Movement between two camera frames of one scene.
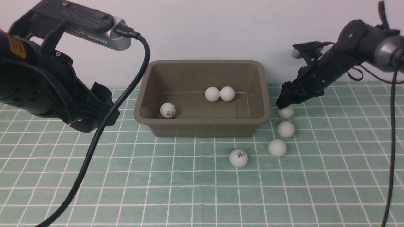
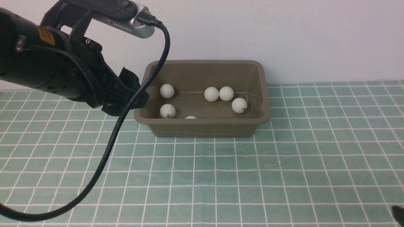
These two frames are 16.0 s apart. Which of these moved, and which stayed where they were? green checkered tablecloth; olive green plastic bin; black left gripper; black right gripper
Moved: black right gripper; black left gripper
Stayed: olive green plastic bin; green checkered tablecloth
